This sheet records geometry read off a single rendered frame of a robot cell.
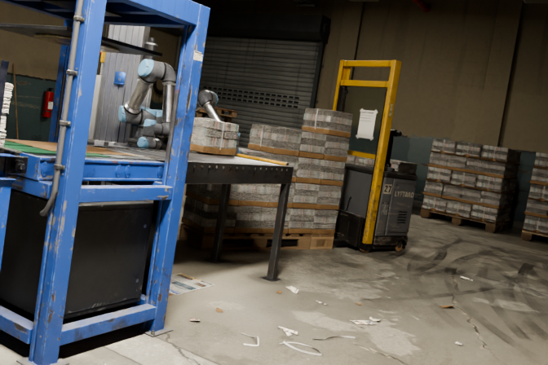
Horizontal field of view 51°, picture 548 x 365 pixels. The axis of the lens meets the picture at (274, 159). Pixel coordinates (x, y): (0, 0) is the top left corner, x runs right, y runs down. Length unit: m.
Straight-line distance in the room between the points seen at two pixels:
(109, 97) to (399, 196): 2.99
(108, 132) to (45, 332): 2.19
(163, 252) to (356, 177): 3.40
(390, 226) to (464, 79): 5.72
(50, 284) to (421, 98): 9.54
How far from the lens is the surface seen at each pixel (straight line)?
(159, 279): 2.77
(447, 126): 11.03
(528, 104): 10.79
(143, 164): 2.73
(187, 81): 2.67
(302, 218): 5.13
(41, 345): 2.44
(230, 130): 4.04
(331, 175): 5.27
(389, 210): 5.75
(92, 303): 2.64
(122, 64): 4.32
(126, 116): 4.02
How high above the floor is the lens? 1.03
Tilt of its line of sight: 3 degrees down
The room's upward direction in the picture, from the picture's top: 9 degrees clockwise
